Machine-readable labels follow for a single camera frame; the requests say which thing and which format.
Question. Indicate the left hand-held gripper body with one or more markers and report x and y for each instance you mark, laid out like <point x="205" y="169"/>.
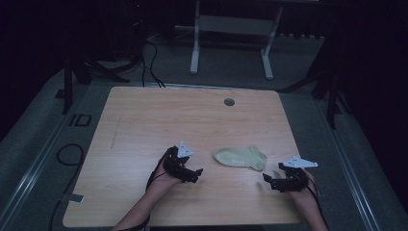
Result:
<point x="174" y="165"/>

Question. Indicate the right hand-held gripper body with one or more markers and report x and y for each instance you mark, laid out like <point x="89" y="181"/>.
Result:
<point x="296" y="179"/>

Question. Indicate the beige ankle sock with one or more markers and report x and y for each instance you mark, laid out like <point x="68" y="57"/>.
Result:
<point x="239" y="157"/>

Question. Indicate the person's right hand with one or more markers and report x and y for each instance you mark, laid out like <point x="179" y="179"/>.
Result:
<point x="306" y="194"/>

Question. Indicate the person's left hand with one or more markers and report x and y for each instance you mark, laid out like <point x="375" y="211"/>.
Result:
<point x="163" y="183"/>

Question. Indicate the grey round table grommet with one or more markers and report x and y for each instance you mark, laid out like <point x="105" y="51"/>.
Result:
<point x="229" y="102"/>

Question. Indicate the black metal stand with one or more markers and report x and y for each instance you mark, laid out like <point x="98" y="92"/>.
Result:
<point x="332" y="102"/>
<point x="67" y="86"/>

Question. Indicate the silver floor rail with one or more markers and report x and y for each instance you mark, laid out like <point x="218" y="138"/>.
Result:
<point x="352" y="179"/>
<point x="32" y="173"/>

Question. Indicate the white metal desk frame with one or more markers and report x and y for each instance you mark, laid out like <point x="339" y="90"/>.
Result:
<point x="234" y="25"/>

